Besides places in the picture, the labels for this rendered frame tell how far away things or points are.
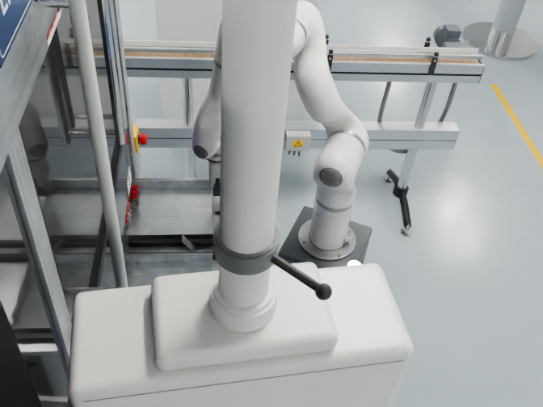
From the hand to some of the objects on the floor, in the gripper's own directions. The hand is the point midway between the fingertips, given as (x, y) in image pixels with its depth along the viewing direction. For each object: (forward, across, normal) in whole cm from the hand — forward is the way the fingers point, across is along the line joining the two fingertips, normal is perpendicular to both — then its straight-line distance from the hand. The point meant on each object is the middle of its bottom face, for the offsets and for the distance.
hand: (217, 190), depth 204 cm
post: (+91, +10, +33) cm, 98 cm away
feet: (+93, +90, -100) cm, 164 cm away
